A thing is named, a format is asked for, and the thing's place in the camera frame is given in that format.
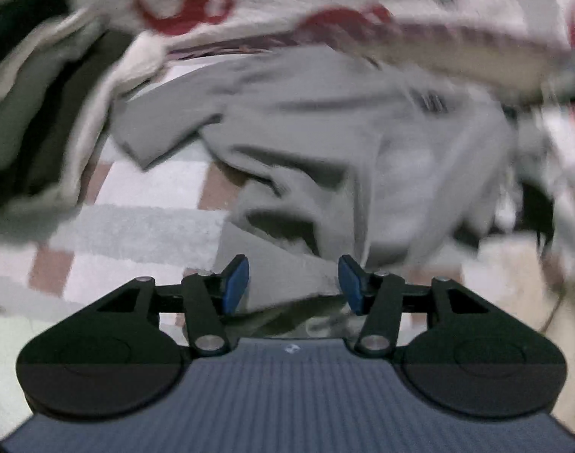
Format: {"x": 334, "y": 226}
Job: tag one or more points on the grey waffle-knit garment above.
{"x": 316, "y": 127}

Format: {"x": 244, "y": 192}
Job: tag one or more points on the checked white and brown bedcover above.
{"x": 141, "y": 188}

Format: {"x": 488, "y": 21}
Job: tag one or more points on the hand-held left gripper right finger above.
{"x": 351, "y": 288}

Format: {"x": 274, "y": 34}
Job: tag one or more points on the light green quilt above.
{"x": 4, "y": 363}

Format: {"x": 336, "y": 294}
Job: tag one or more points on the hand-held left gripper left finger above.
{"x": 235, "y": 287}

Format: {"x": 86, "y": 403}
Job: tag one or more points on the pile of folded clothes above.
{"x": 42, "y": 104}

